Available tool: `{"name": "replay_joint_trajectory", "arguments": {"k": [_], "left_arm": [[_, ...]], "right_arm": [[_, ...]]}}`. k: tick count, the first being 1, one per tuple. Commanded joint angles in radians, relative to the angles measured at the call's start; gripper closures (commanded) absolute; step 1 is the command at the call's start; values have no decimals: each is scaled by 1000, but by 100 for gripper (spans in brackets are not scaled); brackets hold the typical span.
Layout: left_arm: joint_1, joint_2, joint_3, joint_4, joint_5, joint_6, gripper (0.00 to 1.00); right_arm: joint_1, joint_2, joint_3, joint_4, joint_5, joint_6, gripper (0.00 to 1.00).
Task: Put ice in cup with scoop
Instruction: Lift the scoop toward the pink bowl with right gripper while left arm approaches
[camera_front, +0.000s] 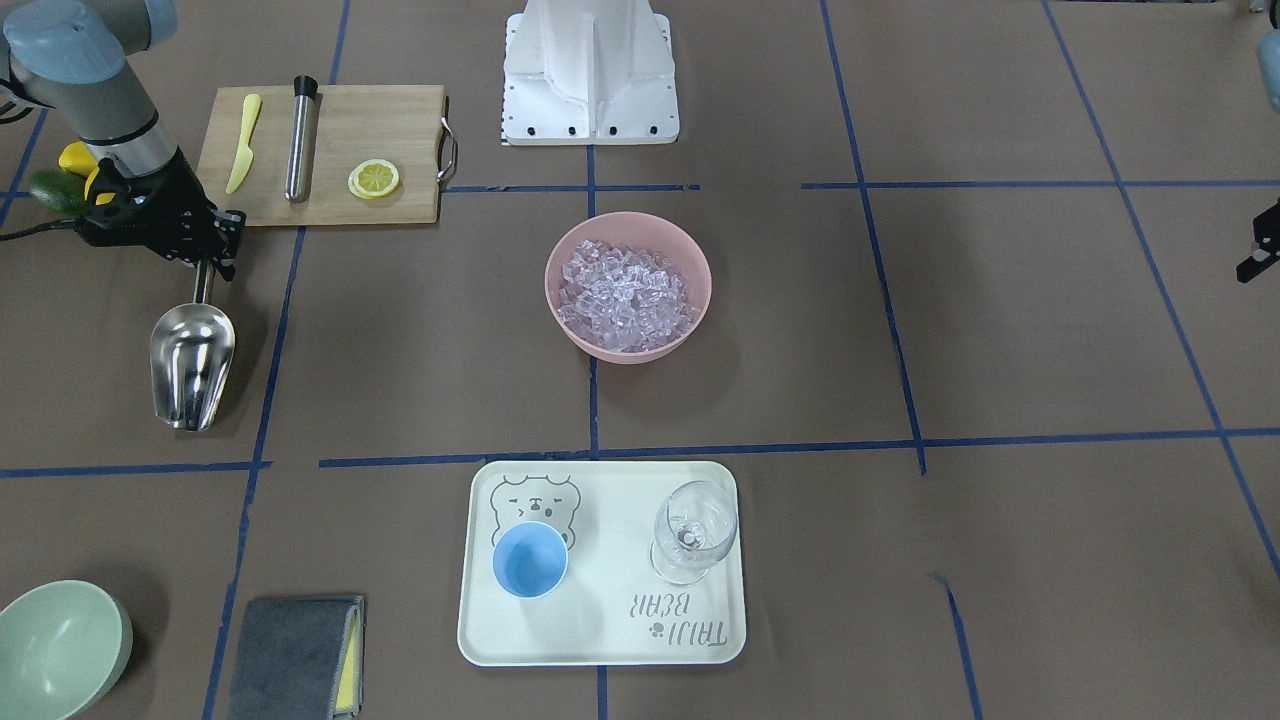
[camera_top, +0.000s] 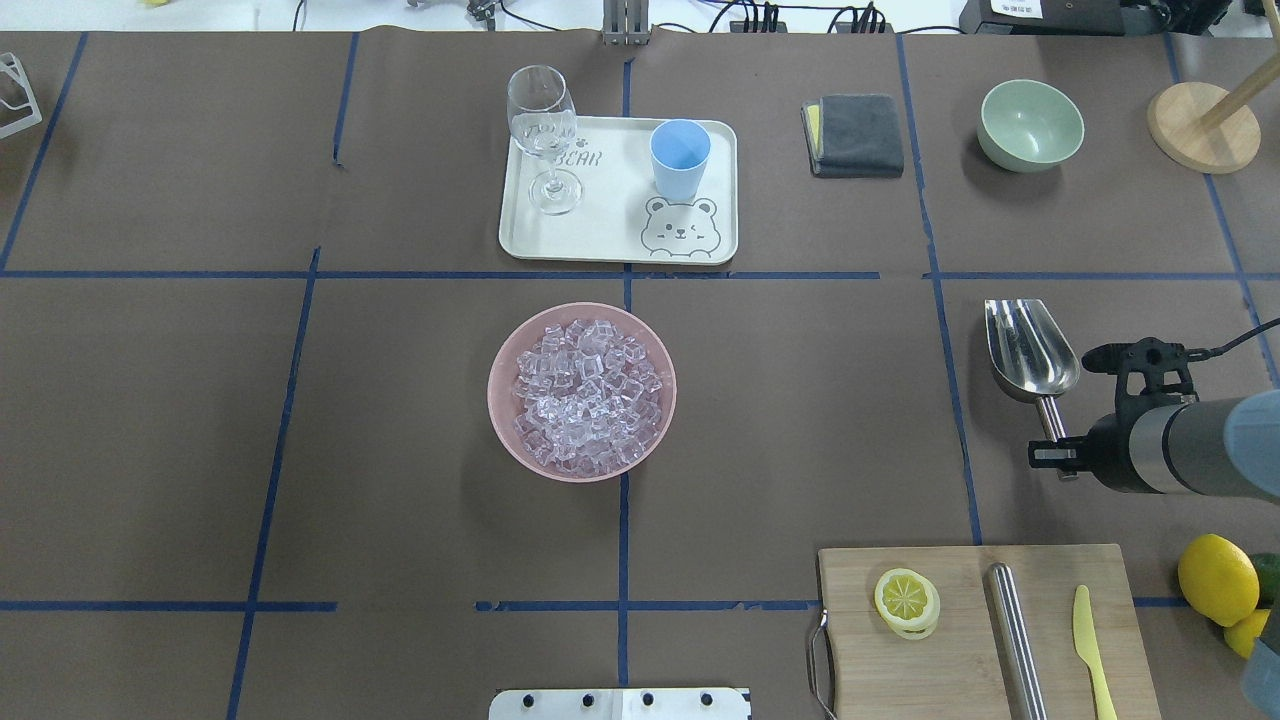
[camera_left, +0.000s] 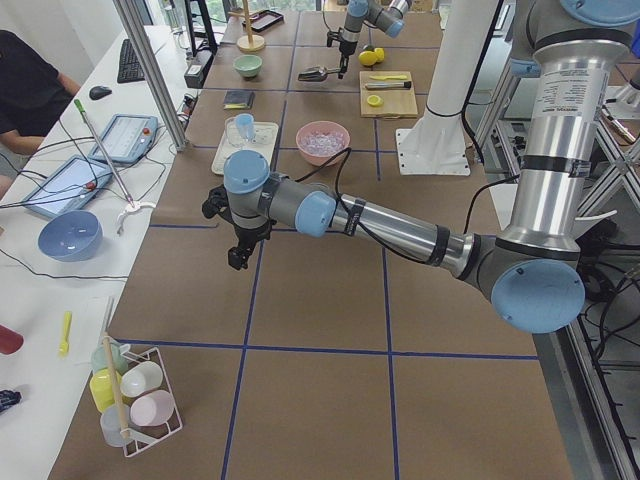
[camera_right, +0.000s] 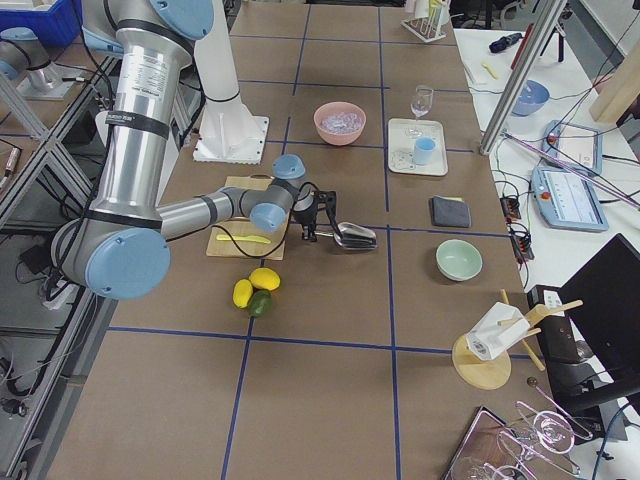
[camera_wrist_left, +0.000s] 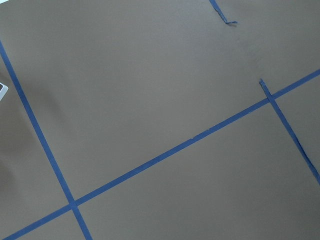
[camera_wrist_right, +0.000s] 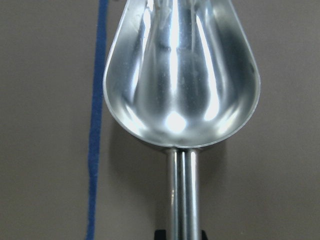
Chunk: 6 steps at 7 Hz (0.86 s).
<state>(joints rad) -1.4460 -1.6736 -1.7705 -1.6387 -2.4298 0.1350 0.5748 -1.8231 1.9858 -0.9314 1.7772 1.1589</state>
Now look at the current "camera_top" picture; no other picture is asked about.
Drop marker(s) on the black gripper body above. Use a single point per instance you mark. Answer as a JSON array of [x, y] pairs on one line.
[[1107, 442]]

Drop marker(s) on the stainless steel ice scoop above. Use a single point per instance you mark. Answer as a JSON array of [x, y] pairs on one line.
[[1031, 358]]

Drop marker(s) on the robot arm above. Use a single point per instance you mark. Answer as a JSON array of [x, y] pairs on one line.
[[1161, 444]]

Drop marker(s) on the wooden cup stand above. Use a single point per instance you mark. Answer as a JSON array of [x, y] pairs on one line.
[[1207, 128]]

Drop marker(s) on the pile of clear ice cubes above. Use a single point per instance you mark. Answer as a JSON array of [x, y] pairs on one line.
[[590, 398]]

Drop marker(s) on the blue plastic cup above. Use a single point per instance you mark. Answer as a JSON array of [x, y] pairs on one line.
[[680, 150]]

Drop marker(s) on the yellow lemon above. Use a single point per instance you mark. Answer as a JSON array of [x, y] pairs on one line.
[[1242, 636], [1218, 580]]

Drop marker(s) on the yellow plastic knife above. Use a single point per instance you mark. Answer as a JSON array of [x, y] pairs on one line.
[[1087, 649]]

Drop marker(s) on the green lime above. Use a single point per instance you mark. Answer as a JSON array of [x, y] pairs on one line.
[[1266, 565]]

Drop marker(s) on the lemon slice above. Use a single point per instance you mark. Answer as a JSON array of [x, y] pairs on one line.
[[908, 603]]

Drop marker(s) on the steel muddler rod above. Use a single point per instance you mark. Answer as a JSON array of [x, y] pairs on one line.
[[1023, 686]]

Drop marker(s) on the wooden cutting board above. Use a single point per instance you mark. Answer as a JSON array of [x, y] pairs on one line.
[[957, 673]]

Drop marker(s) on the green bowl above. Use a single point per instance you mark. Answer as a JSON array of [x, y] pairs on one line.
[[1026, 126]]

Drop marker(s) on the grey folded cloth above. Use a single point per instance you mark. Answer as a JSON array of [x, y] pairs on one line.
[[853, 136]]

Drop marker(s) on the pink bowl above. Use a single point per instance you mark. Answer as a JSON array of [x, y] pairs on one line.
[[503, 407]]

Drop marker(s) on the cream bear serving tray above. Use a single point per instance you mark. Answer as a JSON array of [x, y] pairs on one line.
[[621, 217]]

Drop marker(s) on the clear wine glass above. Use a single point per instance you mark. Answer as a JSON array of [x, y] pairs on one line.
[[542, 121]]

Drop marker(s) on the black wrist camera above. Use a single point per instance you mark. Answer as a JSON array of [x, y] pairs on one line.
[[1149, 373]]

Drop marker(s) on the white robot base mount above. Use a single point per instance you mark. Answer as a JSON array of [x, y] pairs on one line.
[[623, 703]]

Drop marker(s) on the aluminium frame post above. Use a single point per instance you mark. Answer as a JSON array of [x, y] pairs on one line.
[[626, 22]]

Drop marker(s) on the white wire cup rack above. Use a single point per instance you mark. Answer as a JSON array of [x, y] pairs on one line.
[[19, 106]]

